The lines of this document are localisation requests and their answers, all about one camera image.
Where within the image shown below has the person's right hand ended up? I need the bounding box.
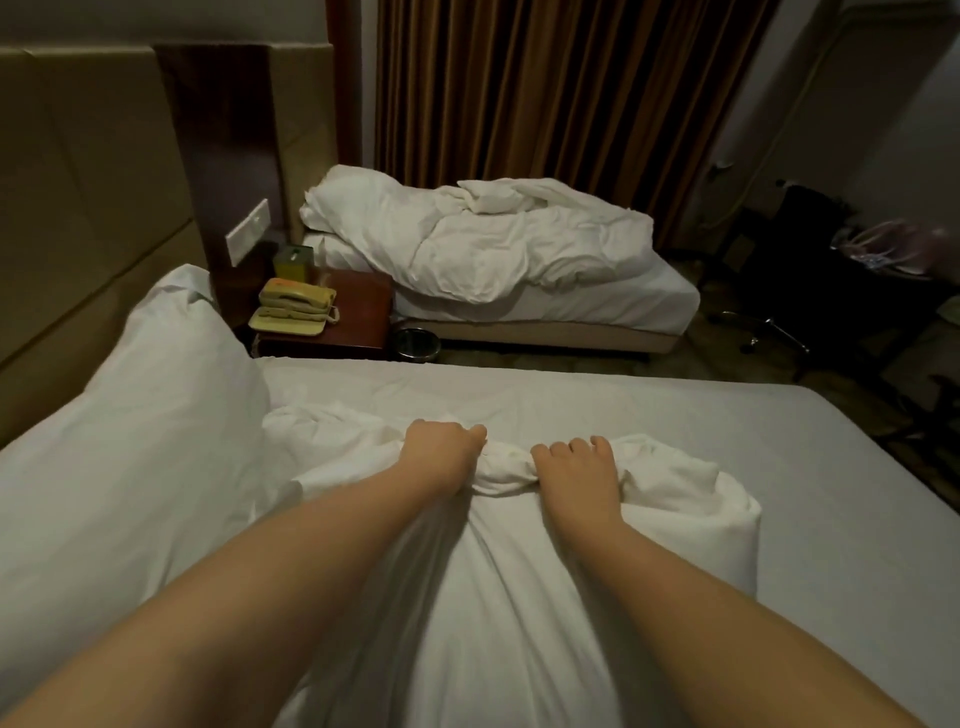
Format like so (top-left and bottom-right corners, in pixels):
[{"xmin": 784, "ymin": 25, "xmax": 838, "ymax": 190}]
[{"xmin": 529, "ymin": 435, "xmax": 624, "ymax": 543}]

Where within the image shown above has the person's left hand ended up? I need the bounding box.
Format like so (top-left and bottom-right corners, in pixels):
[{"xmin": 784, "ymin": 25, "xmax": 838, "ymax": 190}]
[{"xmin": 393, "ymin": 420, "xmax": 489, "ymax": 504}]

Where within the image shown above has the white duvet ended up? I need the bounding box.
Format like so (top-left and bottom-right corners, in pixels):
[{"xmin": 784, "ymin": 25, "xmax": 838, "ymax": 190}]
[
  {"xmin": 262, "ymin": 402, "xmax": 764, "ymax": 728},
  {"xmin": 300, "ymin": 165, "xmax": 657, "ymax": 305}
]

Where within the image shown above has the white pillow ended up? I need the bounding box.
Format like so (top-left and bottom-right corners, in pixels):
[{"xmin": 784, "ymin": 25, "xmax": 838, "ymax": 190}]
[{"xmin": 0, "ymin": 265, "xmax": 302, "ymax": 714}]

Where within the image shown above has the person's right forearm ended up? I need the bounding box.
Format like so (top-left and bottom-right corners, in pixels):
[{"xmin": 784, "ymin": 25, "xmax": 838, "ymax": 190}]
[{"xmin": 570, "ymin": 517, "xmax": 924, "ymax": 728}]

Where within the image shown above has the person's left forearm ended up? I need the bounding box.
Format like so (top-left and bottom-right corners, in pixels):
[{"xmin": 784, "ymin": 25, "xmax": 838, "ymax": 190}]
[{"xmin": 0, "ymin": 465, "xmax": 459, "ymax": 728}]

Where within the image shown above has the black trash bin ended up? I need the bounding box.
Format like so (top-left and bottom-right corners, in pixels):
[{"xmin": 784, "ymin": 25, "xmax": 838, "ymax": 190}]
[{"xmin": 393, "ymin": 327, "xmax": 443, "ymax": 363}]

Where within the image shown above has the reddish wooden nightstand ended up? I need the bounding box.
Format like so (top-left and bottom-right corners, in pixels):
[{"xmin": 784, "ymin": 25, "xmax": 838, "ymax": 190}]
[{"xmin": 247, "ymin": 270, "xmax": 396, "ymax": 359}]

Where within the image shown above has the yellow telephone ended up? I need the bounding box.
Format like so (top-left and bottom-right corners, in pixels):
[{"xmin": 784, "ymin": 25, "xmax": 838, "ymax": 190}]
[{"xmin": 249, "ymin": 277, "xmax": 341, "ymax": 336}]

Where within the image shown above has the pale green box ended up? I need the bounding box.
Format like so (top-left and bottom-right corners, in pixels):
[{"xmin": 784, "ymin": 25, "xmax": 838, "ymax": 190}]
[{"xmin": 273, "ymin": 244, "xmax": 317, "ymax": 284}]

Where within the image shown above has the black office chair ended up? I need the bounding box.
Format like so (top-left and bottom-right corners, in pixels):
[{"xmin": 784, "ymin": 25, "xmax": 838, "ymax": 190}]
[{"xmin": 717, "ymin": 183, "xmax": 860, "ymax": 365}]

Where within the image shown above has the brown curtain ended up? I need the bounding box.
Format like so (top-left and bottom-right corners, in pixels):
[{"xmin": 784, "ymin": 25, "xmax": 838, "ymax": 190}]
[{"xmin": 375, "ymin": 0, "xmax": 782, "ymax": 242}]

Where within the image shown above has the pale plastic bag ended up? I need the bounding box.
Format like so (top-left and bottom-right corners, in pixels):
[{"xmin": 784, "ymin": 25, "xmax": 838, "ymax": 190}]
[{"xmin": 832, "ymin": 217, "xmax": 956, "ymax": 282}]

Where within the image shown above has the dark wooden column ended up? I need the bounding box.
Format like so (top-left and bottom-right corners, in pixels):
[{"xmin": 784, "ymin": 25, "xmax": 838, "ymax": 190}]
[{"xmin": 327, "ymin": 0, "xmax": 363, "ymax": 170}]

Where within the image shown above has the beige padded headboard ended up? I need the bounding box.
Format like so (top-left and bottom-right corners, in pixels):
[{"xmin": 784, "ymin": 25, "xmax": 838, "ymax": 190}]
[{"xmin": 0, "ymin": 42, "xmax": 339, "ymax": 449}]

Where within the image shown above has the white switch panel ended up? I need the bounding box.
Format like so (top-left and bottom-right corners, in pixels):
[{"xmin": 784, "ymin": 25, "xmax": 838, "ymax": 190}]
[{"xmin": 225, "ymin": 198, "xmax": 273, "ymax": 269}]

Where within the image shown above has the dark wooden wall panel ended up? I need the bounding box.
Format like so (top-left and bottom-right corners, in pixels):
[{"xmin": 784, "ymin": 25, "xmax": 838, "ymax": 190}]
[{"xmin": 154, "ymin": 42, "xmax": 287, "ymax": 294}]

